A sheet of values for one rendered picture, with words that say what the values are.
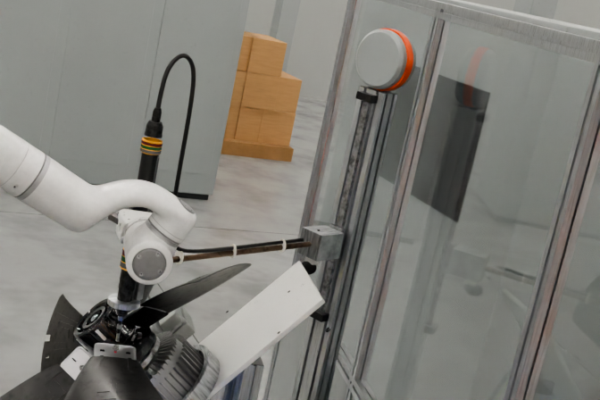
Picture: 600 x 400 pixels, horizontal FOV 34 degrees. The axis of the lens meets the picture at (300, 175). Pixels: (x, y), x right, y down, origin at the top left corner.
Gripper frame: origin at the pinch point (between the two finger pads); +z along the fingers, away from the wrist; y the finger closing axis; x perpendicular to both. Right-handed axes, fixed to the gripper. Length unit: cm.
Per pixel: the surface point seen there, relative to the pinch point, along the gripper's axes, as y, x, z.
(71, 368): -8.3, -39.9, 6.9
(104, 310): -3.2, -25.9, 8.4
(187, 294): 13.5, -18.1, 3.6
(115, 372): -0.3, -32.0, -9.7
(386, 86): 59, 31, 36
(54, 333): -12, -44, 34
